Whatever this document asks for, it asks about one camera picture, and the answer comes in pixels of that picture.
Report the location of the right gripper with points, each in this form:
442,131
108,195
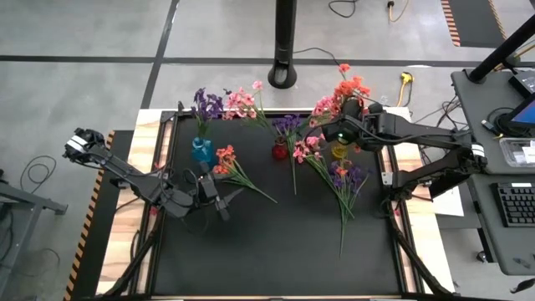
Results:
340,129

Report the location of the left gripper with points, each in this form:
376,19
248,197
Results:
211,192

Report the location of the pink artificial flower bunch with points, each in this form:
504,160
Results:
324,106
238,102
305,151

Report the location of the purple artificial flower bunch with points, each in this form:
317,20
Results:
207,106
353,175
286,124

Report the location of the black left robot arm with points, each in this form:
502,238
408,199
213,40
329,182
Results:
125,173

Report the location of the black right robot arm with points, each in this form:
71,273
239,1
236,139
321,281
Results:
418,131

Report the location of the yellow glass vase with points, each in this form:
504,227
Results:
339,152

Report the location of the blue glass vase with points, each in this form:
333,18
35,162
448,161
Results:
202,151

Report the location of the red glass vase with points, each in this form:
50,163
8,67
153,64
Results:
280,151

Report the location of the black round stand pole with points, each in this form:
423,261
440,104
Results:
285,37

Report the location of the hazard-striped black floor mat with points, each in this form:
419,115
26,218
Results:
98,234
476,21

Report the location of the white paper sheet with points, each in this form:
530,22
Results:
449,205

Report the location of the black slanted stand pole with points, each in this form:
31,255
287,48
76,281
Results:
501,52

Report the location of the clear plastic container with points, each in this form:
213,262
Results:
516,152

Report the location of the black desk device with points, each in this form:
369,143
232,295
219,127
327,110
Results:
524,81

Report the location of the tablet with blue screen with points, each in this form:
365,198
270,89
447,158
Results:
527,115

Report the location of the black keyboard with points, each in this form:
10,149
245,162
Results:
516,205

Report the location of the grey metal stand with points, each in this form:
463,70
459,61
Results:
25,200

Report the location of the grey desk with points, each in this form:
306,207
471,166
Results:
501,251

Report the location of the white metal bracket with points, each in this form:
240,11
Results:
386,177

